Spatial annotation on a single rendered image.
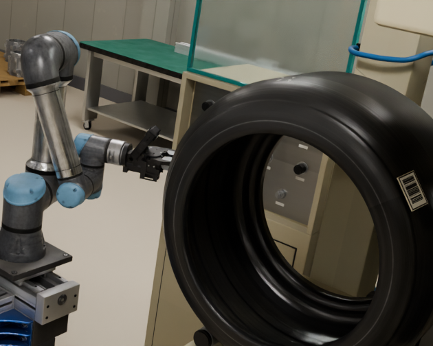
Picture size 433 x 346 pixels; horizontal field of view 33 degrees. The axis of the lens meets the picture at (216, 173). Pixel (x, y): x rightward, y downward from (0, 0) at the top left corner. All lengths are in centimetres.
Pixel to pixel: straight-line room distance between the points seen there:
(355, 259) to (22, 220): 96
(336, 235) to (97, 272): 215
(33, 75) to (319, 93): 98
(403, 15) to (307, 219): 136
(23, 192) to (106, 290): 153
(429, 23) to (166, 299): 181
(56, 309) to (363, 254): 92
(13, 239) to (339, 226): 96
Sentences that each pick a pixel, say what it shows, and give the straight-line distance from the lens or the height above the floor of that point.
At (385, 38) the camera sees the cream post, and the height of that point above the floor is 155.
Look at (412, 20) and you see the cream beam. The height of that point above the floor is 165.
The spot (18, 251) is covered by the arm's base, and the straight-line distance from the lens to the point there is 222.
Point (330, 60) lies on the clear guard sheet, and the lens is 213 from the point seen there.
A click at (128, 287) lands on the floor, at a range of 365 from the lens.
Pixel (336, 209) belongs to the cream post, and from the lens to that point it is 175.
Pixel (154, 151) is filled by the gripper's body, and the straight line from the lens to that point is 216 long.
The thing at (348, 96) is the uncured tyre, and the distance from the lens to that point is 131.
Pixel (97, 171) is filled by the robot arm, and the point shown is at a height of 98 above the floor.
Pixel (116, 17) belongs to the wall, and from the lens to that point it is 697.
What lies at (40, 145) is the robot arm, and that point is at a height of 103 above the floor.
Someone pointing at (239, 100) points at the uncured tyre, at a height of 143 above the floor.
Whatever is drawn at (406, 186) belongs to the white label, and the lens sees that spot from 124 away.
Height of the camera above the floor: 173
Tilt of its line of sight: 19 degrees down
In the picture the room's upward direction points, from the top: 9 degrees clockwise
